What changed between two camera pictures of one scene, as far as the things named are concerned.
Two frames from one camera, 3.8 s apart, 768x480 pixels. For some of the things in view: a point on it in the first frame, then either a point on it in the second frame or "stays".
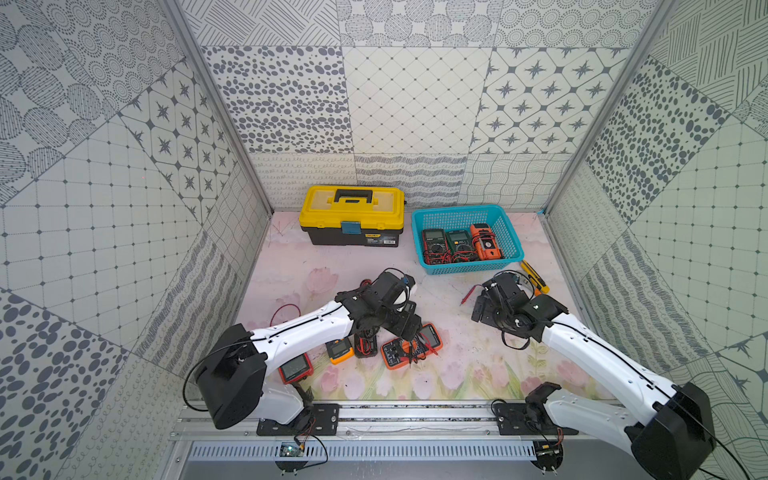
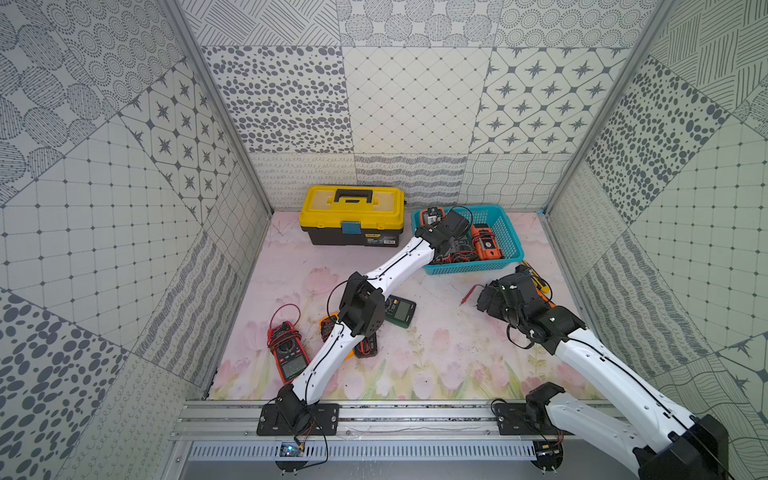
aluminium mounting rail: x=390 y=420 stays
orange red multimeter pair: x=397 y=352 → x=431 y=216
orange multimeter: x=485 y=242 stays
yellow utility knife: x=535 y=277 stays
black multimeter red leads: x=365 y=346 stays
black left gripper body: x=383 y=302 → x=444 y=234
